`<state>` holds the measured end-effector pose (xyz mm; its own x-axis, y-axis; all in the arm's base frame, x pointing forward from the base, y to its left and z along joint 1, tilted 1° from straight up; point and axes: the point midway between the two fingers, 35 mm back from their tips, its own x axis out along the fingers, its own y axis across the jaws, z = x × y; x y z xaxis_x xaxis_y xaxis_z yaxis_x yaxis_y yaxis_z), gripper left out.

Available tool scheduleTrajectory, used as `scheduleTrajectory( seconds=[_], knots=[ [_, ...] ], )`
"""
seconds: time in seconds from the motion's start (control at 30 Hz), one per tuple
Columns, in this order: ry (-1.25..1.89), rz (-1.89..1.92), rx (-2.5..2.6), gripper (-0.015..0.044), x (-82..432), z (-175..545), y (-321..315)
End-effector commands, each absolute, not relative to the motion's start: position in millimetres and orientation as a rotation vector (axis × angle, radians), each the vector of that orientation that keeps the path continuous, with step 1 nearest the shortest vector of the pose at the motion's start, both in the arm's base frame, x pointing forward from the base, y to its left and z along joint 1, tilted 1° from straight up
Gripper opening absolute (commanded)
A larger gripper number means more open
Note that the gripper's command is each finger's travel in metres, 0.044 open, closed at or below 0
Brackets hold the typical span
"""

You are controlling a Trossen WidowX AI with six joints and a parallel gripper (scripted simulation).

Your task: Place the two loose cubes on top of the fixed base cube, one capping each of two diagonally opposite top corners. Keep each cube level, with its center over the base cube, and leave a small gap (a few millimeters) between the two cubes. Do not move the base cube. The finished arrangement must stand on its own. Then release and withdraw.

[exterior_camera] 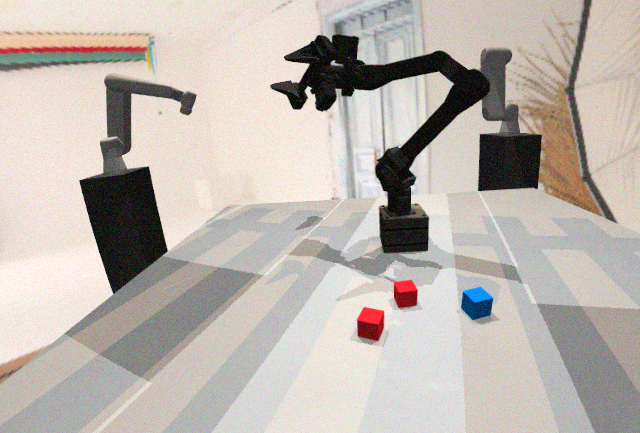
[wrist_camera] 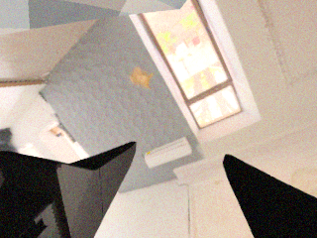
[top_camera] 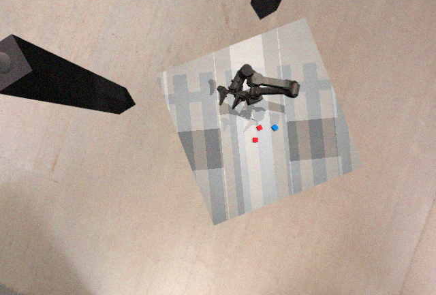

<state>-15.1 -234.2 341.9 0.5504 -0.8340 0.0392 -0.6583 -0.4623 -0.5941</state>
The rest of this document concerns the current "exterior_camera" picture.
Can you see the red cube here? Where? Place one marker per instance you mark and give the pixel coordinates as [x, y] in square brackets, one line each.
[405, 294]
[370, 323]

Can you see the blue cube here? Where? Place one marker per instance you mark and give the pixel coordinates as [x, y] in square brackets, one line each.
[477, 303]

